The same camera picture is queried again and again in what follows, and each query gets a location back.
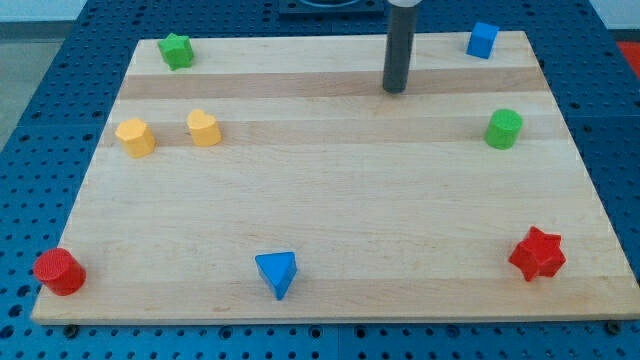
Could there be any blue cube block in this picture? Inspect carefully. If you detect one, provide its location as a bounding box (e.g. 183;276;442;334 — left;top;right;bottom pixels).
466;22;500;59

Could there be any green cylinder block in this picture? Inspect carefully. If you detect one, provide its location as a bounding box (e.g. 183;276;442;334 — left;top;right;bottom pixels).
484;109;523;150

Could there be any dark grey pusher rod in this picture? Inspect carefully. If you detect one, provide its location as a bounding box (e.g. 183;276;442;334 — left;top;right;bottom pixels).
382;0;421;94

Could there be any yellow heart block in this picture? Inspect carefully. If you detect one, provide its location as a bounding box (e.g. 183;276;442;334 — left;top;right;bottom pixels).
187;109;222;147

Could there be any wooden board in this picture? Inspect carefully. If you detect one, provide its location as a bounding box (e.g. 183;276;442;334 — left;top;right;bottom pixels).
32;31;639;325

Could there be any yellow hexagon block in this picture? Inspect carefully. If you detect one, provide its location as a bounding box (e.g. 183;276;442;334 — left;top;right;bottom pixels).
115;118;157;158

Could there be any red star block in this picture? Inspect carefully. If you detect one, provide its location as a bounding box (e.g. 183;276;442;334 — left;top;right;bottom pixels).
508;226;566;282

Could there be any red cylinder block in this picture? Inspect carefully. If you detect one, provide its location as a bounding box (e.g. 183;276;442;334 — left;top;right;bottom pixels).
33;248;86;296

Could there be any green star block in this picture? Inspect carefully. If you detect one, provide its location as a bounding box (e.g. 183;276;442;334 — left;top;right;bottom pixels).
158;33;194;71

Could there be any blue triangle block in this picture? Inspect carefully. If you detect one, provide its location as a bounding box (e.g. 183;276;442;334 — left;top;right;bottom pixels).
254;252;298;301

